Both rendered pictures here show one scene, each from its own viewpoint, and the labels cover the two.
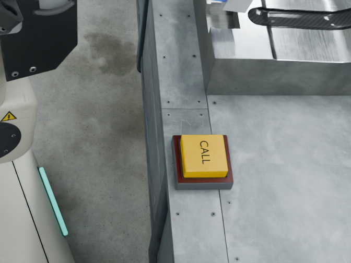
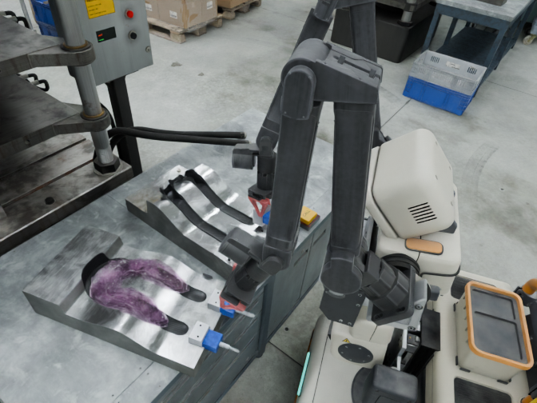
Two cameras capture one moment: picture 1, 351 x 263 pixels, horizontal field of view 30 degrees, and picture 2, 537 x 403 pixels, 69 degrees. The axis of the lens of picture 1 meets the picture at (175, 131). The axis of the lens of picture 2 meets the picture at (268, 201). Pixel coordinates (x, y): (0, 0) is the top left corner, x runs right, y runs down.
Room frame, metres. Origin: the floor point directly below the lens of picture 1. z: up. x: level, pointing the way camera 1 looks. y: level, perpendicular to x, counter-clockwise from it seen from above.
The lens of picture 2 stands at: (1.28, 0.61, 1.83)
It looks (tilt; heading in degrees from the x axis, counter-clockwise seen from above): 43 degrees down; 228
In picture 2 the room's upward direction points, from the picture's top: 6 degrees clockwise
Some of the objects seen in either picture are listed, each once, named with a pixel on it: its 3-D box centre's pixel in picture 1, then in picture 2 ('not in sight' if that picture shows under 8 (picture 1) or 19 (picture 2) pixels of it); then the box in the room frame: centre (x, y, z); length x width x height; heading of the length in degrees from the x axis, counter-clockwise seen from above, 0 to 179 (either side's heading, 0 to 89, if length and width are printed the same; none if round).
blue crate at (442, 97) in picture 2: not in sight; (440, 88); (-2.40, -1.07, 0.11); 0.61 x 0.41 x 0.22; 105
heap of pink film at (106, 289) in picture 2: not in sight; (136, 283); (1.12, -0.07, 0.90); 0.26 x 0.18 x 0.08; 122
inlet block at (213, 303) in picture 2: not in sight; (232, 308); (0.94, 0.13, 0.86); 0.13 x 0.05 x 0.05; 122
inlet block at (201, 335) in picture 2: not in sight; (216, 342); (1.03, 0.19, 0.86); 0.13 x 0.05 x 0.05; 122
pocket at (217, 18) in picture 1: (221, 23); (262, 233); (0.70, -0.03, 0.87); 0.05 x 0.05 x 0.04; 15
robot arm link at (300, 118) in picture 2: not in sight; (291, 177); (0.91, 0.25, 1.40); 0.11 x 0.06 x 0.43; 34
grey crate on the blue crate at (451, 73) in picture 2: not in sight; (447, 72); (-2.40, -1.06, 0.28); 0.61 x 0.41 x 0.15; 105
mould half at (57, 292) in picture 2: not in sight; (135, 293); (1.13, -0.07, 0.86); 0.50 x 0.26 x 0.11; 122
